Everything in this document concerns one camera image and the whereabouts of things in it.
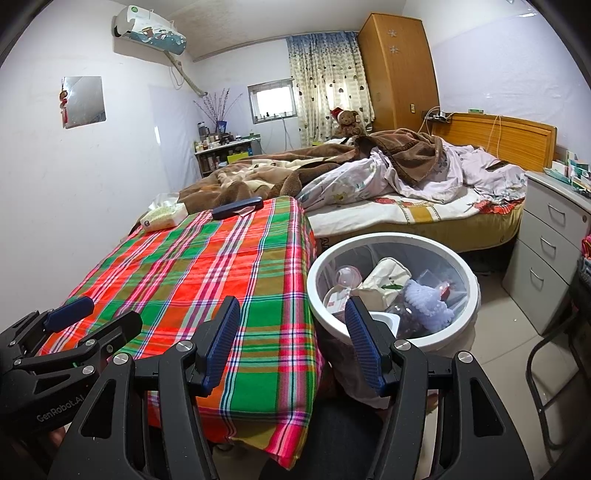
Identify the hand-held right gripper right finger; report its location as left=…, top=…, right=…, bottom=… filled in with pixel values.
left=345, top=296, right=536, bottom=480

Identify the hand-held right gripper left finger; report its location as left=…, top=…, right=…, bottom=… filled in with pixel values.
left=48, top=296, right=242, bottom=480

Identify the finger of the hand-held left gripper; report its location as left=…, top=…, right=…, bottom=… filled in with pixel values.
left=0, top=296, right=95, bottom=365
left=14, top=311, right=143, bottom=374

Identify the strawberry milk carton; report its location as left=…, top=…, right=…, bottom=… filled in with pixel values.
left=322, top=285, right=356, bottom=321

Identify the clear plastic cup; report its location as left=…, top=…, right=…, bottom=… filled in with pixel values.
left=335, top=265, right=363, bottom=289

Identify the crushed cream carton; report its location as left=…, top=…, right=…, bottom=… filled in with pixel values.
left=358, top=257, right=413, bottom=310

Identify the lavender knit cloth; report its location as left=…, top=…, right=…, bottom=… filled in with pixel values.
left=404, top=279, right=455, bottom=333

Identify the white round trash bin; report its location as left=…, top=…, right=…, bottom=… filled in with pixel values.
left=306, top=234, right=482, bottom=407

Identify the red green plaid tablecloth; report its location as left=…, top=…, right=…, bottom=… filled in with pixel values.
left=39, top=196, right=326, bottom=472

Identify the tissue pack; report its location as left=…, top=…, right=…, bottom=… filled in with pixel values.
left=140, top=193, right=188, bottom=232

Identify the dark blue glasses case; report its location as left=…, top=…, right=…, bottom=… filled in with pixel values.
left=211, top=196, right=264, bottom=221

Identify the printed bed sheet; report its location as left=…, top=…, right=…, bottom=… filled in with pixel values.
left=305, top=191, right=525, bottom=259

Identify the pale floral duvet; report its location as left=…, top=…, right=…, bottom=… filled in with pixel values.
left=298, top=143, right=527, bottom=208

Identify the black metal chair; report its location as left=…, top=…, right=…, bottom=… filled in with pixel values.
left=526, top=277, right=591, bottom=450

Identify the brown blanket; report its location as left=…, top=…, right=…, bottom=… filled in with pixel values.
left=178, top=129, right=451, bottom=213

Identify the grey storage shelf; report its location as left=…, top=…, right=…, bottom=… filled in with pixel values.
left=194, top=138, right=264, bottom=178

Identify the row of cosmetic bottles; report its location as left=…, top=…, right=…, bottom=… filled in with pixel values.
left=194, top=121, right=259, bottom=153

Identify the grey drawer nightstand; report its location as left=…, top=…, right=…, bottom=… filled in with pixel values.
left=502, top=171, right=591, bottom=335

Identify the red hanging ornament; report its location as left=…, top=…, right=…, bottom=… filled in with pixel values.
left=59, top=78, right=72, bottom=127

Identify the blue vase with branches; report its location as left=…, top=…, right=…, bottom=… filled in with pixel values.
left=194, top=88, right=243, bottom=134

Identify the brown teddy bear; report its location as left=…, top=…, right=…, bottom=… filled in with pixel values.
left=330, top=107, right=368, bottom=139

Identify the stack of colourful cloths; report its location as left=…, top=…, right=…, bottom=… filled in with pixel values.
left=579, top=233, right=591, bottom=282

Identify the small window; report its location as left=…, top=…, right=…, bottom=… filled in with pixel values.
left=247, top=78, right=296, bottom=124

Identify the wooden bed headboard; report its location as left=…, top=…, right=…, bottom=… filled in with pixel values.
left=431, top=113, right=557, bottom=174

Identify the patterned curtain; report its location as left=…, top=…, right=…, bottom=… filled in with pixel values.
left=286, top=31, right=376, bottom=144

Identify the pile of small boxes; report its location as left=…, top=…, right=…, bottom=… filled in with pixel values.
left=545, top=150, right=591, bottom=195

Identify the wooden wardrobe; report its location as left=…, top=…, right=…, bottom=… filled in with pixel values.
left=358, top=13, right=439, bottom=134

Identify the square wall mirror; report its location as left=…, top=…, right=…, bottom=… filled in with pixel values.
left=62, top=76, right=107, bottom=129

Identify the white charging cable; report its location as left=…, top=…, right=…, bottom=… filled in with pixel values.
left=482, top=115, right=502, bottom=153

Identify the wrapped air conditioner hose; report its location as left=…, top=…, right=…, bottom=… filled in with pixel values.
left=164, top=51, right=208, bottom=100

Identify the wall air conditioner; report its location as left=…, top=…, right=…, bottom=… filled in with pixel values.
left=112, top=6, right=188, bottom=57

